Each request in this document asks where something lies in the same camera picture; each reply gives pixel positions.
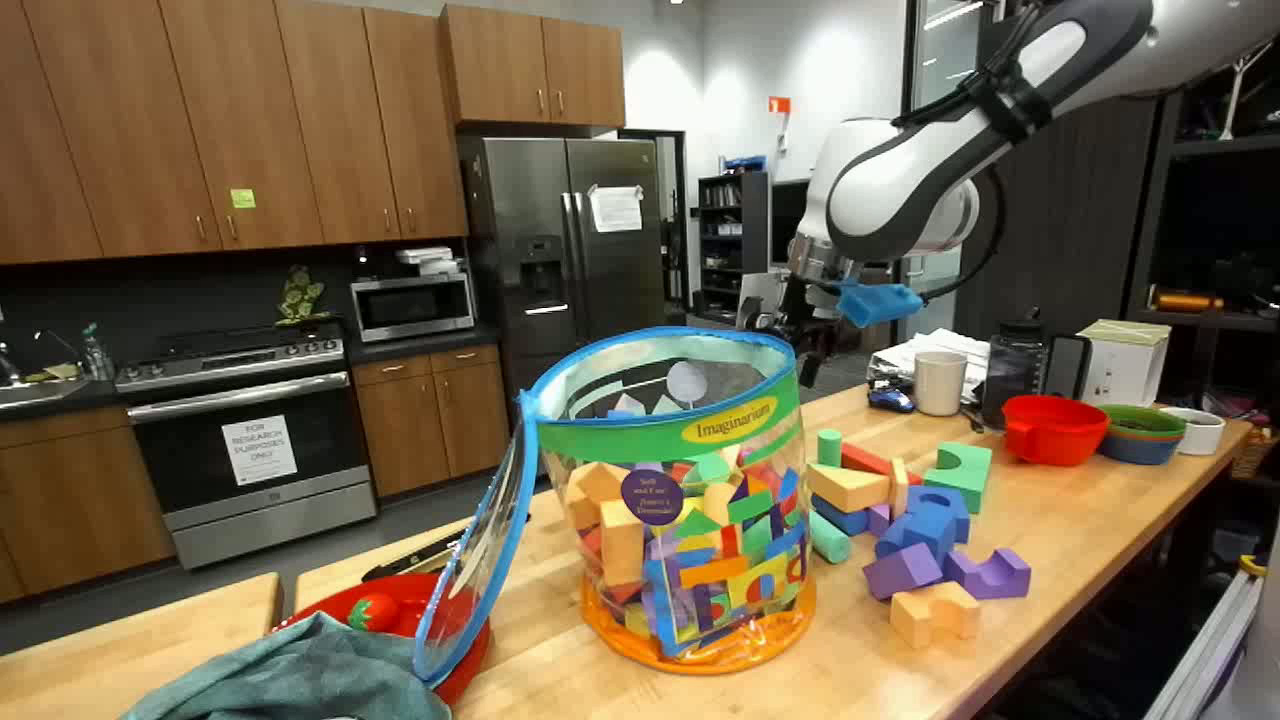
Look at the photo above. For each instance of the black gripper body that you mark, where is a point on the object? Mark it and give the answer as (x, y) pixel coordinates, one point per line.
(820, 306)

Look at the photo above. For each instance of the red foam block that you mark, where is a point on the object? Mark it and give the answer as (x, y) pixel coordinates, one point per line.
(866, 456)

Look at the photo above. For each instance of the yellow wedge foam block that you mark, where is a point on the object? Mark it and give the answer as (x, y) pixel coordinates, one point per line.
(851, 487)

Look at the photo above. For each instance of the green arch foam block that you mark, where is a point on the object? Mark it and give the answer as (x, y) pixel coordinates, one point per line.
(963, 469)

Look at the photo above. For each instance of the small light green block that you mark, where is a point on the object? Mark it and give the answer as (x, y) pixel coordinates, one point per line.
(830, 537)

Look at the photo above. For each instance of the blue arch foam block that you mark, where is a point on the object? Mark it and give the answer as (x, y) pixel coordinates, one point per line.
(926, 519)

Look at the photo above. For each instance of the purple arch foam block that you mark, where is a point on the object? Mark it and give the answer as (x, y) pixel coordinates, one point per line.
(995, 579)

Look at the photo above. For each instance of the tan foam block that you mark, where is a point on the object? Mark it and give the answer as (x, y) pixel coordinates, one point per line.
(952, 608)
(913, 621)

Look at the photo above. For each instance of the blue-rimmed clear bag lid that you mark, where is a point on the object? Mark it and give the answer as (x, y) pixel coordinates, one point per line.
(480, 540)

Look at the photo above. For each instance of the dark bookshelf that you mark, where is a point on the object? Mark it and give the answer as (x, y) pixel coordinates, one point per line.
(731, 240)

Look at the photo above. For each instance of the small black device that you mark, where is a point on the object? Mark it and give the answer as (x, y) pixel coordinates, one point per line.
(888, 395)

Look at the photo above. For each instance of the stack of white papers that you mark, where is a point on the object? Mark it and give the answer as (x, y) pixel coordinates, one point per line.
(949, 344)

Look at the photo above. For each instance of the white cup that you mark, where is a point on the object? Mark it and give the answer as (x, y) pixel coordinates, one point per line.
(942, 385)

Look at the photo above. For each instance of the green foam cylinder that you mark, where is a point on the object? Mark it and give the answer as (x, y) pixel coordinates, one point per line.
(830, 450)

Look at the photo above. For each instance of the tan foam cylinder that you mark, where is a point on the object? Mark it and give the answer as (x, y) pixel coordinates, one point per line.
(899, 481)

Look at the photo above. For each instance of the black box device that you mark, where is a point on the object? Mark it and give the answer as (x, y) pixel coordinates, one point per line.
(1020, 383)

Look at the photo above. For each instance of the white paper on refrigerator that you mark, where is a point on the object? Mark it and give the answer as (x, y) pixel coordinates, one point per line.
(614, 209)

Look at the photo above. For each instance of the stainless steel refrigerator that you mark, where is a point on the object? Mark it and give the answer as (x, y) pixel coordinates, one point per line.
(560, 263)

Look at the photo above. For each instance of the red plastic bowl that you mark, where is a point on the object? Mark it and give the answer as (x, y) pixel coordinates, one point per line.
(1055, 428)
(400, 604)

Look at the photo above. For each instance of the glass door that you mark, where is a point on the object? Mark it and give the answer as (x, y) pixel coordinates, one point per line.
(942, 46)

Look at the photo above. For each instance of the white box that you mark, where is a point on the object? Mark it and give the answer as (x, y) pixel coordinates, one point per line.
(1122, 360)

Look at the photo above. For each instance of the green plastic bowl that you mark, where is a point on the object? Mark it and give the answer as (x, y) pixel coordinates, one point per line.
(1147, 421)

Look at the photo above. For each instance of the blue plastic bowl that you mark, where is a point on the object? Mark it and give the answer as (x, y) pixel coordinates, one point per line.
(1137, 452)

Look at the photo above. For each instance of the folded white towels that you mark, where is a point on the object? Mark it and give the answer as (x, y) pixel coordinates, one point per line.
(428, 263)

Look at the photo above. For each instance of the white plastic bowl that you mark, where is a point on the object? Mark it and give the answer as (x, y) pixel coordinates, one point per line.
(1200, 428)

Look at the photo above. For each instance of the dark shelving unit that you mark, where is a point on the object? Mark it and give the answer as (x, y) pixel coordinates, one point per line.
(1215, 225)

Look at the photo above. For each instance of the wooden base cabinet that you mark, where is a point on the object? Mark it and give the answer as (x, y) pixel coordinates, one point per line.
(73, 501)
(428, 416)

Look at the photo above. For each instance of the stainless microwave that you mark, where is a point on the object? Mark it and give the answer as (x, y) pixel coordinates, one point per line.
(410, 308)

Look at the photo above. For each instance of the green potted plant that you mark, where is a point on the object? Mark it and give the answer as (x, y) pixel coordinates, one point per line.
(302, 298)

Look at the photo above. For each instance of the white paper on oven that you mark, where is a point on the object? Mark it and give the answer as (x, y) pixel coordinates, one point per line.
(256, 450)

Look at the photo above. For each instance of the green sticky note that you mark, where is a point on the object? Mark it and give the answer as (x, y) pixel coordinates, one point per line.
(240, 199)

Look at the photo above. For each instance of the stainless oven range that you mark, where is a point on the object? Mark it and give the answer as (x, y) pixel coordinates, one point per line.
(245, 447)

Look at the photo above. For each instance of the clear spray bottle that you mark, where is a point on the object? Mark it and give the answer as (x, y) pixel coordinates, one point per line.
(96, 355)

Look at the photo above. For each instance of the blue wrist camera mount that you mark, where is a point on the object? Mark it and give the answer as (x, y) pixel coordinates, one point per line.
(880, 306)

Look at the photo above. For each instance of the orange wall sign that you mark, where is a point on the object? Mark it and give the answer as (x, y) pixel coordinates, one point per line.
(779, 107)

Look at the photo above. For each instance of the small wooden wall cabinet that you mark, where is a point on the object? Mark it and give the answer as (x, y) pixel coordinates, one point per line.
(533, 67)

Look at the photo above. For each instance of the wide wooden wall cabinets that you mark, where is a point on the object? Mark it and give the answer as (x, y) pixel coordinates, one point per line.
(202, 121)

